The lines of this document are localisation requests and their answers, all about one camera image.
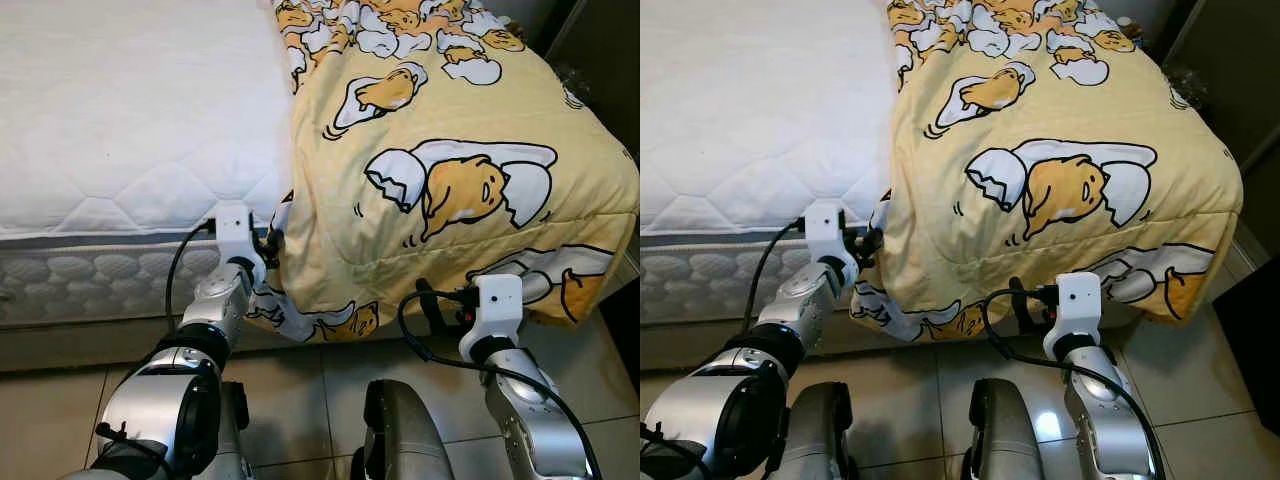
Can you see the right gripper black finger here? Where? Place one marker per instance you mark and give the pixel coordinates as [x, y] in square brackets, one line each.
[1018, 305]
[428, 305]

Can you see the yellow cartoon egg blanket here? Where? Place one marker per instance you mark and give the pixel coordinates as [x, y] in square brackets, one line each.
[460, 100]
[1060, 100]

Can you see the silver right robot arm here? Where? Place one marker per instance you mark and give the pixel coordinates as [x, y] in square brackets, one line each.
[1110, 420]
[540, 420]

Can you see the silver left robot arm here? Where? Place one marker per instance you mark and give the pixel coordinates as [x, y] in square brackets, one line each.
[720, 400]
[170, 400]

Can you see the dark right robot leg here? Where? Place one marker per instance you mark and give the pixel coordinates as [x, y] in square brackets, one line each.
[400, 435]
[1000, 435]

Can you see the dark robot leg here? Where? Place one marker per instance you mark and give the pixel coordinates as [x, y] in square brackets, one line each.
[815, 435]
[230, 440]
[1000, 435]
[400, 435]

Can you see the white quilted mattress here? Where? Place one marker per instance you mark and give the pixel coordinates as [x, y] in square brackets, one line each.
[130, 120]
[760, 120]

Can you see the black bedside furniture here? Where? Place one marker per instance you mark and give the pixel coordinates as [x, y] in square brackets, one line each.
[1250, 350]
[625, 335]

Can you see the dark left robot leg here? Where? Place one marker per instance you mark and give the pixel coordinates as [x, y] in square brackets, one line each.
[815, 435]
[230, 440]

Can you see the small brown blue toy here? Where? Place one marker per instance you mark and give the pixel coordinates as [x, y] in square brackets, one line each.
[1128, 25]

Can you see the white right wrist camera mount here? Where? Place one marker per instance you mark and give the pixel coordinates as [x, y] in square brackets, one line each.
[495, 310]
[1075, 308]

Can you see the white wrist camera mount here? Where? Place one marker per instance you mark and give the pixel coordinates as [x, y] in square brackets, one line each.
[495, 310]
[826, 235]
[235, 235]
[1075, 308]

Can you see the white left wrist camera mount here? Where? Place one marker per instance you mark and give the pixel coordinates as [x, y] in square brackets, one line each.
[826, 235]
[235, 235]

